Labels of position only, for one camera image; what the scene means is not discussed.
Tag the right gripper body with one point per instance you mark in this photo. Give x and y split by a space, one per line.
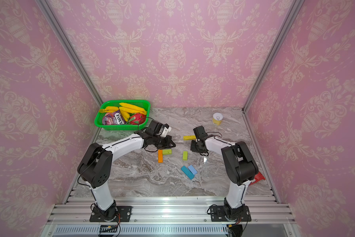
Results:
193 147

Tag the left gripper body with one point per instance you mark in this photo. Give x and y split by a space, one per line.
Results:
162 142

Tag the orange block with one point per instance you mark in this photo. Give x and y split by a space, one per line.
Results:
160 156

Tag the lime green block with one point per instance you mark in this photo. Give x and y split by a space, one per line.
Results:
167 152
185 155

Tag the yellow-green long block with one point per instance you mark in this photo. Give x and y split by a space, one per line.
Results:
191 137

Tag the light blue block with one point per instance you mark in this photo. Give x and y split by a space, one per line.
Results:
192 169

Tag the teal block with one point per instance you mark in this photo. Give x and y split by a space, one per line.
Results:
187 172

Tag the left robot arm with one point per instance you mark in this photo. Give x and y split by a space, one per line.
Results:
96 166

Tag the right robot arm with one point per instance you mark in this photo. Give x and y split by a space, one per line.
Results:
241 169

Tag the red dragon fruit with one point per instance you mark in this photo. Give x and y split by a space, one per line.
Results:
136 119

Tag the yellow white can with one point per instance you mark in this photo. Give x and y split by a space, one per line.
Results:
217 118

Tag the lower yellow banana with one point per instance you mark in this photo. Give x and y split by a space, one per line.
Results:
125 115

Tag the green plastic basket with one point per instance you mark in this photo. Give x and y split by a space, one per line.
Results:
140 103

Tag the purple snack packet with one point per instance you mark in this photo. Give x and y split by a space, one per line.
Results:
114 118

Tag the upper yellow banana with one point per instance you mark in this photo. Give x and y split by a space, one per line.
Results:
132 109

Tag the small yellow banana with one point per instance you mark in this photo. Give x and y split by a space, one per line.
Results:
109 109

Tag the red snack bag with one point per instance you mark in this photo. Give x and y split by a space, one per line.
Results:
258 177

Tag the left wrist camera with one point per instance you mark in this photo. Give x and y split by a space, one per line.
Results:
165 130

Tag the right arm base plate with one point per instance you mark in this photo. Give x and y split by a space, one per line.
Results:
218 214

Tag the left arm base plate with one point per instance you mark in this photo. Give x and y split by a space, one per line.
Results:
121 214

